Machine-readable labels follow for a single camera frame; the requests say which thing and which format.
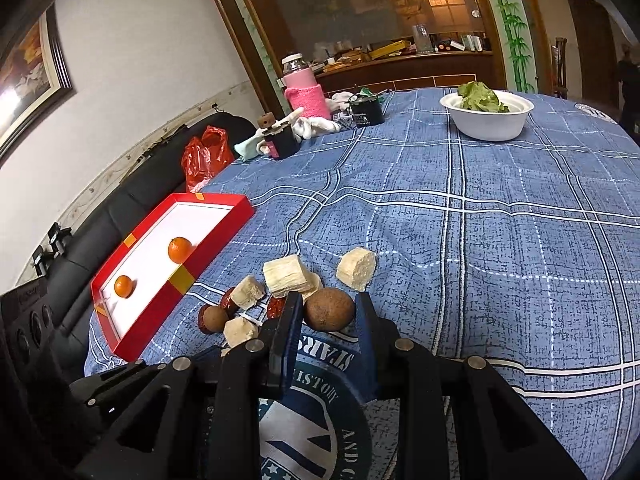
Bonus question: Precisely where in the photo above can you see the light green cloth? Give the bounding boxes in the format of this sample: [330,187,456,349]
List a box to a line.
[234,130,271,162]

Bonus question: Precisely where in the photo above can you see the wooden framed glass partition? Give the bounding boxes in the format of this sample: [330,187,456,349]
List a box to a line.
[197,0,538,111]

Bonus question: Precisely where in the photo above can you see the small black jar pink label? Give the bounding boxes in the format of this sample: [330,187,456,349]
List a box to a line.
[262,121,301,161]

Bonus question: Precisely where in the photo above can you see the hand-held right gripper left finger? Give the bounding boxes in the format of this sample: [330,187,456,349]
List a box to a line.
[75,291,304,480]

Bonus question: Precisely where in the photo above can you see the white bowl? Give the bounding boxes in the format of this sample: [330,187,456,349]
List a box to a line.
[440,91,535,142]

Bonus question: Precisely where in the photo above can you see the framed wall picture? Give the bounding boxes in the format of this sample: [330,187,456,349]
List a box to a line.
[0,2,76,161]

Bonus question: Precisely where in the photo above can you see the yellow box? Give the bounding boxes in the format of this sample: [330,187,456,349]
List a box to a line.
[367,40,412,61]

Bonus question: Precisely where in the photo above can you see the jar with pink knitted sleeve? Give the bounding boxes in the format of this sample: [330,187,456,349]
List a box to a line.
[281,53,332,120]

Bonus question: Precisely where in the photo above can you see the black leather sofa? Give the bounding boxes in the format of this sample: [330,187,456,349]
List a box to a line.
[0,112,258,391]

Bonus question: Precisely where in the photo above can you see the small brown round fruit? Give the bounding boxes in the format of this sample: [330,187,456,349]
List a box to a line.
[202,306,230,333]

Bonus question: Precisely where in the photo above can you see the red tray with white inside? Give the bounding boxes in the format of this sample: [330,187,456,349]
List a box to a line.
[90,192,256,363]

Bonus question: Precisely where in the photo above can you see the green lettuce leaves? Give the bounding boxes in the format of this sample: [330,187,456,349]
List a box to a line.
[457,81,511,113]

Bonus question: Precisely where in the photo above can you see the wooden chair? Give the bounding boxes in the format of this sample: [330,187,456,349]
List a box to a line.
[550,37,571,101]

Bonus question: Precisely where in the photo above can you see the bamboo painted panel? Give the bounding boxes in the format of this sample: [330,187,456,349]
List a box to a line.
[475,0,538,93]

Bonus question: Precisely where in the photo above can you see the wooden sideboard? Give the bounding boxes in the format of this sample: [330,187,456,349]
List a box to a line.
[315,50,508,93]

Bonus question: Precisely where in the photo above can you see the large brown round fruit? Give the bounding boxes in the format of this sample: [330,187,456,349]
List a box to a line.
[303,287,355,333]

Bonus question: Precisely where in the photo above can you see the white socks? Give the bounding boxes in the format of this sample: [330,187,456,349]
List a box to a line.
[292,107,351,141]

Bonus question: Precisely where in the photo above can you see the black wall plug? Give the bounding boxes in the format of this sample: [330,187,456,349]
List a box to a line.
[31,246,51,277]
[47,224,73,256]

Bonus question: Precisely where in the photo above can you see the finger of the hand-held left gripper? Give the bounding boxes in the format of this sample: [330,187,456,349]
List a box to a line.
[69,361,168,401]
[85,372,173,418]

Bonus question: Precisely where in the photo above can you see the large orange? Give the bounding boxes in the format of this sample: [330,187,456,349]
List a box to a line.
[167,236,193,264]

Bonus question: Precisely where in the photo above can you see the black box with white label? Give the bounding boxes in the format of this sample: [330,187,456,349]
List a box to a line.
[348,95,386,127]

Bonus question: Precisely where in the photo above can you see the wooden door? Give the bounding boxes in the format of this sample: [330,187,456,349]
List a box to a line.
[565,0,621,108]

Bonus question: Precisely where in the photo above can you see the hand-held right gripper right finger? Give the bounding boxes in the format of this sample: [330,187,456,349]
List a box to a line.
[354,291,588,480]

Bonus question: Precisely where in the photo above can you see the large sugarcane piece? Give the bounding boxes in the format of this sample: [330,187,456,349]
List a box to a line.
[262,254,321,297]

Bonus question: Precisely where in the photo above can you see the red plastic bag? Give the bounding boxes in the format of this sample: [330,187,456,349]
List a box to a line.
[181,125,236,193]

